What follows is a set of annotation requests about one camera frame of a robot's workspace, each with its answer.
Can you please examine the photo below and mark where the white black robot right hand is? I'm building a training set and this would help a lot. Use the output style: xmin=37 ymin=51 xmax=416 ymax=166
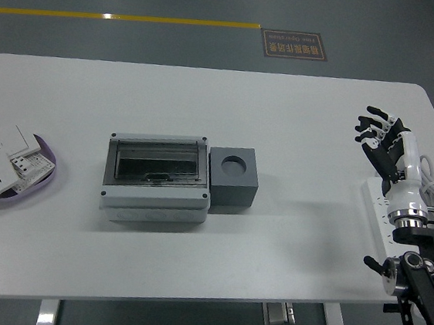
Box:
xmin=345 ymin=103 xmax=434 ymax=222

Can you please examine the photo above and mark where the smoky transparent box lid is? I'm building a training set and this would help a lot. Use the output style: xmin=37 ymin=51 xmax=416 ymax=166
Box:
xmin=105 ymin=131 xmax=213 ymax=191

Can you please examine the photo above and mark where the grey electrical enclosure box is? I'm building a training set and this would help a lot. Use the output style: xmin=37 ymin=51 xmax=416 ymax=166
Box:
xmin=97 ymin=126 xmax=217 ymax=232

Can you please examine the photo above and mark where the dark grey cube with hole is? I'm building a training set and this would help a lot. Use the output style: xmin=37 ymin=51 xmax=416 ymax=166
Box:
xmin=203 ymin=143 xmax=263 ymax=218

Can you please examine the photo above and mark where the white power strip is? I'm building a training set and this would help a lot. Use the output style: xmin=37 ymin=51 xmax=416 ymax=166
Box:
xmin=353 ymin=174 xmax=414 ymax=269

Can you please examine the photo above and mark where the dark floor sign orange text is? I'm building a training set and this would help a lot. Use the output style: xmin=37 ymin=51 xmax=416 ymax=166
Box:
xmin=259 ymin=27 xmax=331 ymax=64

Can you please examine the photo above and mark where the yellow floor tape line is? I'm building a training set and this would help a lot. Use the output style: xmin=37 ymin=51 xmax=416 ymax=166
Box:
xmin=0 ymin=0 xmax=263 ymax=42

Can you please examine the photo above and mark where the purple shallow tray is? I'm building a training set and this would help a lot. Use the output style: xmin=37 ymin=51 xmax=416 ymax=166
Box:
xmin=0 ymin=130 xmax=61 ymax=216

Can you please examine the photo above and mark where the upturned white socket module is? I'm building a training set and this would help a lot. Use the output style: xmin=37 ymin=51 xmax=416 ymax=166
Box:
xmin=5 ymin=148 xmax=57 ymax=196

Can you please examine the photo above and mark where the white power cord with plug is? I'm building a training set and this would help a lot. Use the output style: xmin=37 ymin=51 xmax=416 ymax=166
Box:
xmin=368 ymin=147 xmax=434 ymax=229

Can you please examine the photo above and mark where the grey metal table bracket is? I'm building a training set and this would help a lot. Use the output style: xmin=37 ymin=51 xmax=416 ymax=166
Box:
xmin=259 ymin=300 xmax=298 ymax=325

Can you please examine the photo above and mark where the white rocker switch plate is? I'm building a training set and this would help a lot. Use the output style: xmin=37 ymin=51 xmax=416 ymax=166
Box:
xmin=0 ymin=120 xmax=46 ymax=160

